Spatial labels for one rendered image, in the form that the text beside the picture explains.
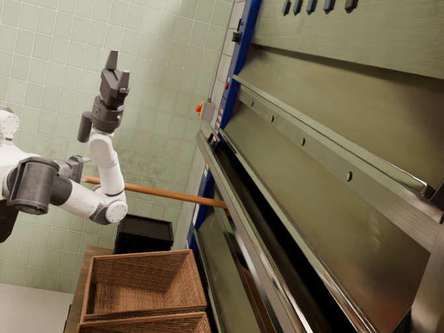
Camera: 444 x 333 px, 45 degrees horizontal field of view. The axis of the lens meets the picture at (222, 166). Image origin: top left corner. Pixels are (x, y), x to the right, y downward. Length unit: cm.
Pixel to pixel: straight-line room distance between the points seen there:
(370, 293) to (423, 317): 15
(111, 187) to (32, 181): 27
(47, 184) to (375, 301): 97
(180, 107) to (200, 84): 19
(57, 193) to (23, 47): 196
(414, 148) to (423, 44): 20
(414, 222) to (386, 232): 13
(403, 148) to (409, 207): 11
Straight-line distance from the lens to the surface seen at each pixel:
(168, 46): 341
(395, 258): 101
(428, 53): 104
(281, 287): 106
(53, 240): 373
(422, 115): 102
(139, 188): 228
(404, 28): 115
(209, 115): 312
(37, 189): 158
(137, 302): 267
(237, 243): 199
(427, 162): 92
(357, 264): 108
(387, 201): 103
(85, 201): 169
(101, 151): 162
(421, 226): 92
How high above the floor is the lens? 186
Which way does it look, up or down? 13 degrees down
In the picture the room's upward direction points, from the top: 14 degrees clockwise
